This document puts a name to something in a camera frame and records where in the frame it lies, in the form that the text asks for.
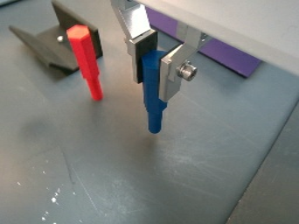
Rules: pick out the purple base block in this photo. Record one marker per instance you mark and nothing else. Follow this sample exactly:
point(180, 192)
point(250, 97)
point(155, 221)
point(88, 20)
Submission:
point(234, 59)

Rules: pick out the black angled bracket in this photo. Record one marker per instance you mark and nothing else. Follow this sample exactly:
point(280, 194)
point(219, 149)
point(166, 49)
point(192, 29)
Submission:
point(51, 46)

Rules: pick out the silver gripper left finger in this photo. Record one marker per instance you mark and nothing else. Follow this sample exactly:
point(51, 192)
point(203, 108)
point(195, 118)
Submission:
point(140, 36)

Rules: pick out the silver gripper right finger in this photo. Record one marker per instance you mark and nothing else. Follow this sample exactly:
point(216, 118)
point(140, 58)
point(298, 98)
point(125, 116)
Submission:
point(175, 66)

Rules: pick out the red stepped peg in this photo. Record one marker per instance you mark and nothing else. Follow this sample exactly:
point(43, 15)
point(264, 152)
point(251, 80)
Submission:
point(83, 49)

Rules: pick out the blue stepped peg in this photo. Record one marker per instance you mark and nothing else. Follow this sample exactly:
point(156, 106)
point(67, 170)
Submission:
point(154, 105)

